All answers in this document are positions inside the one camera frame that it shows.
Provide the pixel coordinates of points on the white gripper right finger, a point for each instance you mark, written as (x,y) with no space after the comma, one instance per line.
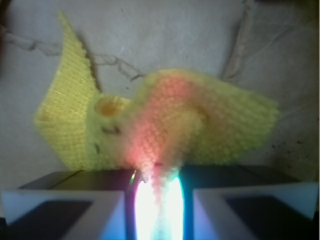
(247,202)

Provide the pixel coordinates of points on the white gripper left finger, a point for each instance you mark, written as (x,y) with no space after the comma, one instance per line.
(71,205)

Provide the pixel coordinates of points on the yellow microfibre cloth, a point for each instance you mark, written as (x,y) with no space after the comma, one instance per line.
(177,116)

